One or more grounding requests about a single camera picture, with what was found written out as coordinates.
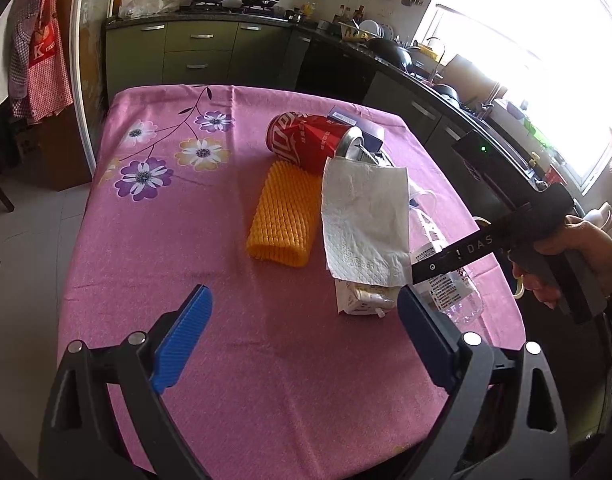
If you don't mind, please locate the bright kitchen window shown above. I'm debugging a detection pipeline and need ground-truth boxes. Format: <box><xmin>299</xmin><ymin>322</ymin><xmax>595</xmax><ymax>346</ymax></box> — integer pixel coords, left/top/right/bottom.
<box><xmin>421</xmin><ymin>0</ymin><xmax>612</xmax><ymax>196</ymax></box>

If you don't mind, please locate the dish rack with dishes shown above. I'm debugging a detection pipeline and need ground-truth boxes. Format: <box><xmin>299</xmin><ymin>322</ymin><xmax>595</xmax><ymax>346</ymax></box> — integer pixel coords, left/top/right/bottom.
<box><xmin>338</xmin><ymin>19</ymin><xmax>397</xmax><ymax>43</ymax></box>

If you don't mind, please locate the large black wok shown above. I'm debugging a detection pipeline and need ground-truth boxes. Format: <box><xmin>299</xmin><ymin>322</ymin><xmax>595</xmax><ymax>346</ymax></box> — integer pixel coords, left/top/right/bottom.
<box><xmin>368</xmin><ymin>37</ymin><xmax>414</xmax><ymax>71</ymax></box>

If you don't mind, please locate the dark blue box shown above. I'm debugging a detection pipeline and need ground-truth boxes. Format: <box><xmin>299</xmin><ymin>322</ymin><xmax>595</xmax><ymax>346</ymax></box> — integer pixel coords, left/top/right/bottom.
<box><xmin>327</xmin><ymin>106</ymin><xmax>386</xmax><ymax>153</ymax></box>

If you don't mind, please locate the white door frame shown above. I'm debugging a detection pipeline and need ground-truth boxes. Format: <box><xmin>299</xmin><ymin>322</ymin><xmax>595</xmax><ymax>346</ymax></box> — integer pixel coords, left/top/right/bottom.
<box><xmin>68</xmin><ymin>0</ymin><xmax>124</xmax><ymax>176</ymax></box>

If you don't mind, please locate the white plastic bag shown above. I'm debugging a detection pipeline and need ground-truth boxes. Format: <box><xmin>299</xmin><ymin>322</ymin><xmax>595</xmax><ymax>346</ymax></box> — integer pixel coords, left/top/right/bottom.
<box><xmin>118</xmin><ymin>0</ymin><xmax>179</xmax><ymax>20</ymax></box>

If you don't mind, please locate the person's right hand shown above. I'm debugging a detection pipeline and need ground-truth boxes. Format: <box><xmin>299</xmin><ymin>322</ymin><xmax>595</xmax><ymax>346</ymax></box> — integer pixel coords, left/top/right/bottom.
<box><xmin>512</xmin><ymin>215</ymin><xmax>612</xmax><ymax>311</ymax></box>

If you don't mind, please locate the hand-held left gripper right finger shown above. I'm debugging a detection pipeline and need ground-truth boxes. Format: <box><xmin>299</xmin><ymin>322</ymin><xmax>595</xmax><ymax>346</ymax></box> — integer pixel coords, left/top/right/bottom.
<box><xmin>397</xmin><ymin>284</ymin><xmax>572</xmax><ymax>480</ymax></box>

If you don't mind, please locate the black pot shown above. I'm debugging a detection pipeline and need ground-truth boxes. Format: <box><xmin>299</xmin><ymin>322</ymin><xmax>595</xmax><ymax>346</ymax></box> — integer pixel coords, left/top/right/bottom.
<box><xmin>431</xmin><ymin>82</ymin><xmax>462</xmax><ymax>106</ymax></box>

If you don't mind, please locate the red checked apron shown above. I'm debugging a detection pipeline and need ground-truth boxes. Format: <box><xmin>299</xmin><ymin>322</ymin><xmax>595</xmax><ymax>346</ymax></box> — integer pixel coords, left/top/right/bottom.
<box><xmin>8</xmin><ymin>0</ymin><xmax>74</xmax><ymax>126</ymax></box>

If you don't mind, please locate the orange foam fruit net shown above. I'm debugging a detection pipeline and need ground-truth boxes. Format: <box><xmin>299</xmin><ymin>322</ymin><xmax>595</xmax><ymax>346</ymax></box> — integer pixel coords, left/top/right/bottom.
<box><xmin>246</xmin><ymin>160</ymin><xmax>323</xmax><ymax>268</ymax></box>

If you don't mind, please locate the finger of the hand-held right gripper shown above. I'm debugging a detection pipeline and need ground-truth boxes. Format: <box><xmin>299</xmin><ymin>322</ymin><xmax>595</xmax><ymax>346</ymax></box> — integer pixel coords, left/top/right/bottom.
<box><xmin>411</xmin><ymin>246</ymin><xmax>455</xmax><ymax>284</ymax></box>

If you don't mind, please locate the pink floral tablecloth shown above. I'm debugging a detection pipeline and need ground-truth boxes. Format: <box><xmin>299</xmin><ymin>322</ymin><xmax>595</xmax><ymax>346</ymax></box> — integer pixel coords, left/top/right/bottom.
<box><xmin>57</xmin><ymin>84</ymin><xmax>529</xmax><ymax>480</ymax></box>

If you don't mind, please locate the silver wrapper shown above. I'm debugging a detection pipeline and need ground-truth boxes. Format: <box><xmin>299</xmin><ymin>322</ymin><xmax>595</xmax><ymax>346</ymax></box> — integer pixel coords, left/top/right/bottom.
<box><xmin>358</xmin><ymin>145</ymin><xmax>393</xmax><ymax>167</ymax></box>

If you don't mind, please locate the red soda can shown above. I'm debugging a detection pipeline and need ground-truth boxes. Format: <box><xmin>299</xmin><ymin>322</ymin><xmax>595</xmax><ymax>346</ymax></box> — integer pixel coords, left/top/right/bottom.
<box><xmin>266</xmin><ymin>111</ymin><xmax>364</xmax><ymax>176</ymax></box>

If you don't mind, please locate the green stove cabinet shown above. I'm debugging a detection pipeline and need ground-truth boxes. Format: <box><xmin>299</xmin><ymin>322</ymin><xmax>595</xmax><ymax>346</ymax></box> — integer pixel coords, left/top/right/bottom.
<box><xmin>105</xmin><ymin>16</ymin><xmax>293</xmax><ymax>108</ymax></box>

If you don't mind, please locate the dark sink counter cabinet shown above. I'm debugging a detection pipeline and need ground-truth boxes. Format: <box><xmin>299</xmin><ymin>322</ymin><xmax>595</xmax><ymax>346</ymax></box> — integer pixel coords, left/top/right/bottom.
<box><xmin>278</xmin><ymin>25</ymin><xmax>587</xmax><ymax>216</ymax></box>

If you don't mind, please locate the brown cardboard box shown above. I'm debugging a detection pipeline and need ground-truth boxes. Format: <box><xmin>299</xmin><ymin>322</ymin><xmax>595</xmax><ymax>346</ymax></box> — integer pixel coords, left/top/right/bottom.
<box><xmin>16</xmin><ymin>107</ymin><xmax>94</xmax><ymax>193</ymax></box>

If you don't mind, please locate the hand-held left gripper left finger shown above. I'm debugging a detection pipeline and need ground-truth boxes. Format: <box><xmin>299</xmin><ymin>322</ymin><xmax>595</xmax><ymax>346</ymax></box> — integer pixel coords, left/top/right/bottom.
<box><xmin>38</xmin><ymin>284</ymin><xmax>214</xmax><ymax>480</ymax></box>

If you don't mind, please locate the white paper towel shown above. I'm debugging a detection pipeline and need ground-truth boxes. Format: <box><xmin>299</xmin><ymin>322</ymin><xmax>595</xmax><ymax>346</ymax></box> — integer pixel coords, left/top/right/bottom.
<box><xmin>320</xmin><ymin>156</ymin><xmax>412</xmax><ymax>287</ymax></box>

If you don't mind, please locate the clear plastic bottle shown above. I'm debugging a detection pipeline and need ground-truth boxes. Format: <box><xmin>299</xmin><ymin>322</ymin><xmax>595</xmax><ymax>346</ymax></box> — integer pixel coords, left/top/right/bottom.
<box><xmin>408</xmin><ymin>185</ymin><xmax>487</xmax><ymax>331</ymax></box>

